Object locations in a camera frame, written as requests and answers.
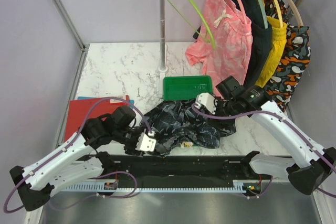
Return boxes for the camouflage patterned shorts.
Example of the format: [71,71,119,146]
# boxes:
[264,0,311,111]

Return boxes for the green plastic tray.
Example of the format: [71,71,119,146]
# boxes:
[163,76,213,101]

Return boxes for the green hanger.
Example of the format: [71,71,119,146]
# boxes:
[159,0,216,49]

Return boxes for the pink dress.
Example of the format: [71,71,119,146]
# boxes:
[185,0,253,96]

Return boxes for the grey blue hanger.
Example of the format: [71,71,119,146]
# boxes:
[244,0,269,29]

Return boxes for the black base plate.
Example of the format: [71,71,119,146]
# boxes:
[97,152,270,189]

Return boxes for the dark patterned shorts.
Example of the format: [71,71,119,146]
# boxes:
[144,99,236,156]

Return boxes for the white cable duct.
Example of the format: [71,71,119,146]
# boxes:
[62,181,260,193]

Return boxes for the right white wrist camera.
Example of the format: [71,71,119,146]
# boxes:
[195,93,217,115]

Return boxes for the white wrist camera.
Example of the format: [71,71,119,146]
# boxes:
[195,93,217,115]
[135,132,156,152]

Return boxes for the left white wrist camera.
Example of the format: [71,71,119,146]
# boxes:
[135,132,156,152]

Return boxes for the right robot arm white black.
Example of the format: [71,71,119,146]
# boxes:
[216,76,335,195]

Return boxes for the aluminium frame post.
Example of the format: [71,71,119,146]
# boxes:
[36,0,87,51]

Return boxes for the dark navy garment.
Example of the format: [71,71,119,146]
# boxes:
[193,0,273,90]

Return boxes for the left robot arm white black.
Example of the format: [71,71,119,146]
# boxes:
[10,105,156,211]

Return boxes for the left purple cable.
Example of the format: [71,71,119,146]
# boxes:
[4,97,155,214]

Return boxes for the yellow shorts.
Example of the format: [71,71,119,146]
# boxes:
[255,0,287,88]

